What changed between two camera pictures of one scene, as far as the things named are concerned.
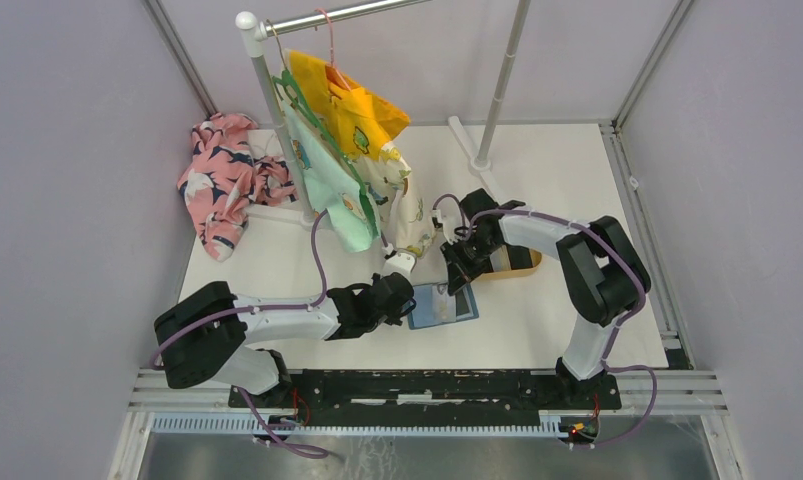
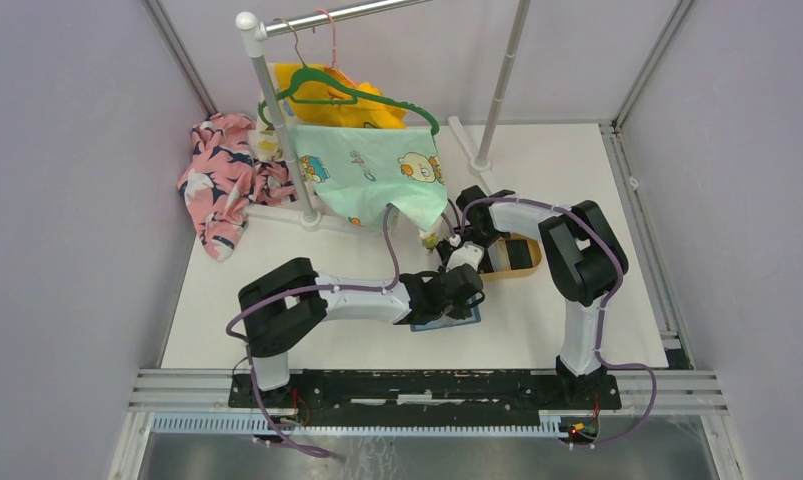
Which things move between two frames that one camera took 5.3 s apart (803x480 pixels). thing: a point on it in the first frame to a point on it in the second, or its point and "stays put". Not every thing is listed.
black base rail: (433, 390) stays put
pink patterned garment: (223, 180) stays put
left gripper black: (395, 317) to (459, 310)
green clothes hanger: (285, 78) to (311, 72)
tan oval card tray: (501, 265) stays put
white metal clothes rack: (254, 33) stays put
